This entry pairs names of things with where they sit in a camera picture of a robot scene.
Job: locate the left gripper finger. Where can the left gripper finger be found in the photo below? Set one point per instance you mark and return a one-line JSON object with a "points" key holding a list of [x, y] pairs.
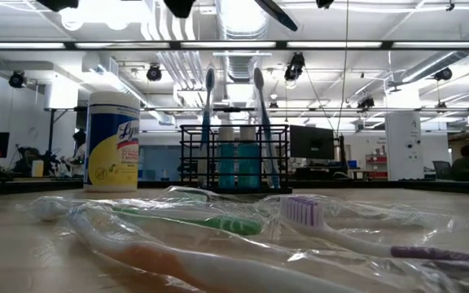
{"points": [[279, 16]]}

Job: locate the blue white toothbrush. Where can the blue white toothbrush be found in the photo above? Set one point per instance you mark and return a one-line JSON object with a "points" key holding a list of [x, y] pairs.
{"points": [[265, 118], [206, 122]]}

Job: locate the small blue mouthwash bottle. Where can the small blue mouthwash bottle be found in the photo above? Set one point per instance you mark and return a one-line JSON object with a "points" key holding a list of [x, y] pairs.
{"points": [[248, 163], [226, 163]]}

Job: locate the green white toothbrush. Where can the green white toothbrush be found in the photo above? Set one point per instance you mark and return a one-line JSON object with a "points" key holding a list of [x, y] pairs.
{"points": [[226, 224]]}

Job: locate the orange white toothbrush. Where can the orange white toothbrush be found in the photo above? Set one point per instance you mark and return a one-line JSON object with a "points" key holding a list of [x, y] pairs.
{"points": [[157, 258]]}

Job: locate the purple white toothbrush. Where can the purple white toothbrush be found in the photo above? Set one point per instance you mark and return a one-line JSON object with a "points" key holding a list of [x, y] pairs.
{"points": [[434, 253]]}

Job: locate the black background robot arm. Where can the black background robot arm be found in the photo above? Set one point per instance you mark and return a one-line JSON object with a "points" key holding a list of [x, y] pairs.
{"points": [[27, 160]]}

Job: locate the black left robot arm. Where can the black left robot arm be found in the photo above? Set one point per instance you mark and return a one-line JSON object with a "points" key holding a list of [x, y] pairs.
{"points": [[57, 4]]}

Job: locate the black ceiling spotlight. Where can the black ceiling spotlight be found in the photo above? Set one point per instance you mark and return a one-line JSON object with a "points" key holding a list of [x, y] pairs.
{"points": [[365, 102], [294, 67], [443, 74], [154, 73], [16, 79]]}

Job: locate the Lysol wipes canister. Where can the Lysol wipes canister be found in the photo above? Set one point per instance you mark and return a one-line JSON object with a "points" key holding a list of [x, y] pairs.
{"points": [[112, 142]]}

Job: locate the person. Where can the person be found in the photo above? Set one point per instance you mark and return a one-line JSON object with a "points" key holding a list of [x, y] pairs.
{"points": [[464, 167], [79, 152]]}

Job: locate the red shelf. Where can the red shelf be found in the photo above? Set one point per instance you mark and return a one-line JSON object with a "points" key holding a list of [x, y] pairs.
{"points": [[376, 166]]}

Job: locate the white round column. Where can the white round column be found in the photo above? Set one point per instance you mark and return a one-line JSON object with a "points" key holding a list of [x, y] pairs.
{"points": [[404, 146]]}

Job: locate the beige cup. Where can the beige cup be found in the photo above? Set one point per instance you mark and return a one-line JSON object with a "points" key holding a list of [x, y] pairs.
{"points": [[37, 168]]}

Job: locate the grey office chair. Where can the grey office chair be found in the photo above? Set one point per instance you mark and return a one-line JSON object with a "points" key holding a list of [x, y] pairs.
{"points": [[440, 169]]}

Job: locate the silver ventilation duct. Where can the silver ventilation duct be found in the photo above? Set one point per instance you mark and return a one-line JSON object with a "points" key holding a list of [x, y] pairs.
{"points": [[242, 24]]}

